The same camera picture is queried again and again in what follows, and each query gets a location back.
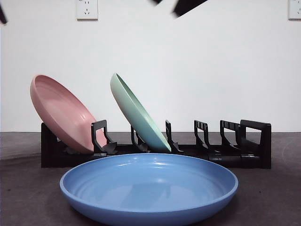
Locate pink round plate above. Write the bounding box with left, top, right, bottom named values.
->
left=30, top=74, right=109, bottom=154

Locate blue round plate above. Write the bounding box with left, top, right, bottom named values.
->
left=59, top=153, right=239, bottom=226

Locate white wall socket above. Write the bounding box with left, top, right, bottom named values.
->
left=76, top=0, right=99, bottom=21
left=288, top=0, right=301, bottom=20

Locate green round plate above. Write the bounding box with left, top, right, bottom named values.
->
left=110, top=73, right=172, bottom=153

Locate black plastic plate rack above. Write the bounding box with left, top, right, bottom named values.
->
left=41, top=119, right=272, bottom=170

